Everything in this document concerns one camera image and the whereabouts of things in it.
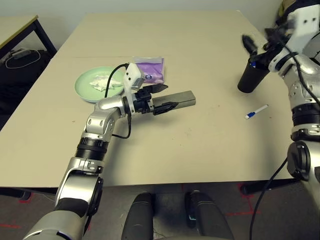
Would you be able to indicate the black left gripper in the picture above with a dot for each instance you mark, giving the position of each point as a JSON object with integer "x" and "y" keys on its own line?
{"x": 142, "y": 102}

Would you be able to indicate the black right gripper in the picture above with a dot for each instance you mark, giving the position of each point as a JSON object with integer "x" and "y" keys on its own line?
{"x": 275, "y": 41}

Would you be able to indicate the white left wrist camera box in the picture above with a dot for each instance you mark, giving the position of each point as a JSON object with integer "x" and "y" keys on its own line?
{"x": 132, "y": 75}

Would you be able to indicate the white marker blue cap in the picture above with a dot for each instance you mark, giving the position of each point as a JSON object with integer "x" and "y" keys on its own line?
{"x": 257, "y": 111}

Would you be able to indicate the black cup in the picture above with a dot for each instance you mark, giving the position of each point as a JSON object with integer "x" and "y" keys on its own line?
{"x": 250, "y": 80}

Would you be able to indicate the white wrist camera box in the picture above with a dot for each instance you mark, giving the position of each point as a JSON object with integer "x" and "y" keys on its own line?
{"x": 132, "y": 75}
{"x": 305, "y": 25}

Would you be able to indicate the beige side table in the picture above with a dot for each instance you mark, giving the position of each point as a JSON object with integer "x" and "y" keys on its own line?
{"x": 12, "y": 27}

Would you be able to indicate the blue marker in cup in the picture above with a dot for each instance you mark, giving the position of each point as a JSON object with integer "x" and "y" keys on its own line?
{"x": 253, "y": 64}

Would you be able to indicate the black jacket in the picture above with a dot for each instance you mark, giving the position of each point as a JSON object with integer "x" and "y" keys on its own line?
{"x": 283, "y": 16}

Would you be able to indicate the grey right robot leg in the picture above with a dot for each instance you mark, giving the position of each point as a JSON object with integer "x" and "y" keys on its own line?
{"x": 207, "y": 215}

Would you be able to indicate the grey power adapter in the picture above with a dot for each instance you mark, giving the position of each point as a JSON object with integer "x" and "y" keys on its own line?
{"x": 21, "y": 53}

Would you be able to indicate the grey robot leg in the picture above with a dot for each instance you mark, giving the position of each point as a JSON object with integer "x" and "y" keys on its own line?
{"x": 207, "y": 215}
{"x": 140, "y": 215}

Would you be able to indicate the light green plate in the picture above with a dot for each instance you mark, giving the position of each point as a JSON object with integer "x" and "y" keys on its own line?
{"x": 83, "y": 83}

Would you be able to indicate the white tissue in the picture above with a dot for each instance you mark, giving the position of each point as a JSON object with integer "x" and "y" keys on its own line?
{"x": 100, "y": 82}

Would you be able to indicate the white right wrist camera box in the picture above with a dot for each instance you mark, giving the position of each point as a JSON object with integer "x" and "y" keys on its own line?
{"x": 305, "y": 25}

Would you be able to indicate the purple tissue pack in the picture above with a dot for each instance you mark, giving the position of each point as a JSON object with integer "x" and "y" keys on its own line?
{"x": 153, "y": 72}

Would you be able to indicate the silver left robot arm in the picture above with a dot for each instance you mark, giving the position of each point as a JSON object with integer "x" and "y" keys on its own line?
{"x": 97, "y": 125}

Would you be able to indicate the grey left robot leg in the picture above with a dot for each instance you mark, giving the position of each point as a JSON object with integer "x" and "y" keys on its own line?
{"x": 140, "y": 215}

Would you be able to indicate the grey glasses case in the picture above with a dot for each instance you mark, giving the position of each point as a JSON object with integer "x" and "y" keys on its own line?
{"x": 185, "y": 98}

